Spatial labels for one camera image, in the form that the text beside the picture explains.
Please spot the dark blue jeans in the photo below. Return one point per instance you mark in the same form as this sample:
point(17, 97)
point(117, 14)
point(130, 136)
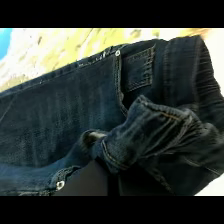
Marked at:
point(66, 113)

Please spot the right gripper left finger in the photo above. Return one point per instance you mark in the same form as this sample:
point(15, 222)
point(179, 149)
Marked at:
point(88, 181)

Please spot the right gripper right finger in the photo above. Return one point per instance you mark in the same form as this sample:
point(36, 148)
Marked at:
point(140, 185)

